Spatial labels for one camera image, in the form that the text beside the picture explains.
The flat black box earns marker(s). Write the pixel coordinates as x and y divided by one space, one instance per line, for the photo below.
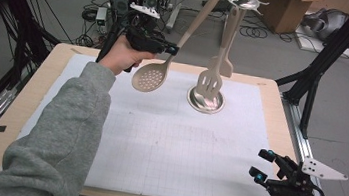
222 7

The grey stand leg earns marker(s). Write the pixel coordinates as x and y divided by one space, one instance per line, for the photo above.
174 14

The grey bag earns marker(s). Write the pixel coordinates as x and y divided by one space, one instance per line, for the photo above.
326 24

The white grid mat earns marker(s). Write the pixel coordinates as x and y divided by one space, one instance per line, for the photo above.
171 164

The white flat board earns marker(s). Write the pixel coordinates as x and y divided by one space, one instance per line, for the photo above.
346 52

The beige slotted spatula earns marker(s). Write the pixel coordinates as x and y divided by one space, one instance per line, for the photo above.
209 82

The person's left hand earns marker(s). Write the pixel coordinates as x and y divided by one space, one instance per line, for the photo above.
122 56

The brown cardboard box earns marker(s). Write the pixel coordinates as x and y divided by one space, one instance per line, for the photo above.
282 12

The solid beige spatula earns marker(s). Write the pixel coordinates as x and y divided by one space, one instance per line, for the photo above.
227 69

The small white device box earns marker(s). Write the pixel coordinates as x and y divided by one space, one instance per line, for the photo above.
101 15

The beige perforated skimmer spoon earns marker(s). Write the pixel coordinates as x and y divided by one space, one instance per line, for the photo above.
148 79

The steel utensil stand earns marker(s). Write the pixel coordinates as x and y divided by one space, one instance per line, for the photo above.
197 101

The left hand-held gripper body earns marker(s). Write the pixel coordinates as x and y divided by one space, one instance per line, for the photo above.
144 40

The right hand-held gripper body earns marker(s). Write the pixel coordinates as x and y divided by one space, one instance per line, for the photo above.
296 186

